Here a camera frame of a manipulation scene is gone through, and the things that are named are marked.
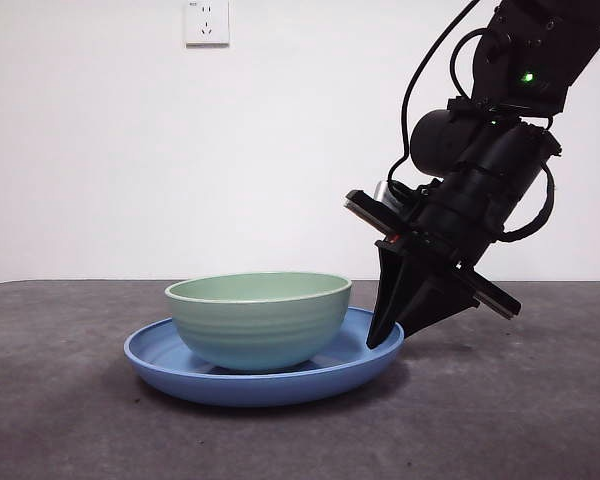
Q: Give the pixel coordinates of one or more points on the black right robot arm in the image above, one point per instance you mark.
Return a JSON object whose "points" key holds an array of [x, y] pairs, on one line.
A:
{"points": [[505, 160]]}

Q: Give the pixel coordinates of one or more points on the white wall socket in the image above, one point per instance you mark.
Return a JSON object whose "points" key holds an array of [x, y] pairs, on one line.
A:
{"points": [[207, 25]]}

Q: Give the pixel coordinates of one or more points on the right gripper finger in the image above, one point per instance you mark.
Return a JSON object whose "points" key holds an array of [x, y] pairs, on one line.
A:
{"points": [[430, 295], [387, 295]]}

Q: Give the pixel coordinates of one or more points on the blue round plate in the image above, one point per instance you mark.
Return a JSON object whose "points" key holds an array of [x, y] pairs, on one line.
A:
{"points": [[260, 392]]}

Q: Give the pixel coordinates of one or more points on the green ribbed bowl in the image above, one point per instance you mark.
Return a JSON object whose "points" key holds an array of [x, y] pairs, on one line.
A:
{"points": [[260, 325]]}

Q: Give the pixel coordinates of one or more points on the pale grey right camera box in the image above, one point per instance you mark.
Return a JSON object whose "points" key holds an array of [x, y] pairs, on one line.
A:
{"points": [[382, 192]]}

